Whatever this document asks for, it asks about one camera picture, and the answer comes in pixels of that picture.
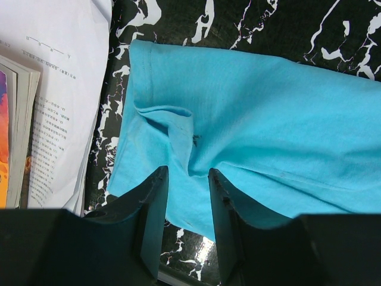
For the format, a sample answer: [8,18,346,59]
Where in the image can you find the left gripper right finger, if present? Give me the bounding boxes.
[208,169,380,285]

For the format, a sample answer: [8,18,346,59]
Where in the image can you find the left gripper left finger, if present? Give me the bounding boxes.
[1,166,168,285]

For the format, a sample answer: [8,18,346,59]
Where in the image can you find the turquoise t-shirt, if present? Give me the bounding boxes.
[107,40,380,240]

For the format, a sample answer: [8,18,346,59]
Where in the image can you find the Roald Dahl paperback book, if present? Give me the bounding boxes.
[1,55,40,209]

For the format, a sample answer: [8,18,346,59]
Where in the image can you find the white paper sheets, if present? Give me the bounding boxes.
[1,1,113,215]

